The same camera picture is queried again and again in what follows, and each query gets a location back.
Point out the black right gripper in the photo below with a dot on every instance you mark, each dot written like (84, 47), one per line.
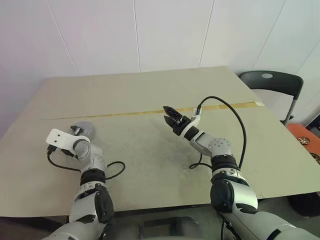
(181, 126)

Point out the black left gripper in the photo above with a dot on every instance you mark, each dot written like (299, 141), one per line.
(67, 153)

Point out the round motor housing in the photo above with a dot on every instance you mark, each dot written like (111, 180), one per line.
(91, 133)

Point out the grey round motor lid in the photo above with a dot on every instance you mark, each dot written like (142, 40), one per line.
(87, 125)

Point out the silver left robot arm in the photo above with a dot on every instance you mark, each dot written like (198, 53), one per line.
(96, 162)

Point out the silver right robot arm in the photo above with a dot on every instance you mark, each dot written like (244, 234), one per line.
(220, 147)

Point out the black folding chair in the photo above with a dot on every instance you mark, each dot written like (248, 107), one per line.
(275, 80)

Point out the orange box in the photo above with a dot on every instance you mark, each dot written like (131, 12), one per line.
(300, 132)

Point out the black round object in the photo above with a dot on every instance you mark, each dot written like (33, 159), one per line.
(305, 205)

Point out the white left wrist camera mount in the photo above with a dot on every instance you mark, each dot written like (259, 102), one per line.
(60, 137)

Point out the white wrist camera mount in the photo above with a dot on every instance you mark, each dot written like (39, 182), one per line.
(196, 120)
(60, 137)

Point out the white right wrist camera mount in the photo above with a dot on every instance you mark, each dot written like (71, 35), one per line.
(196, 120)

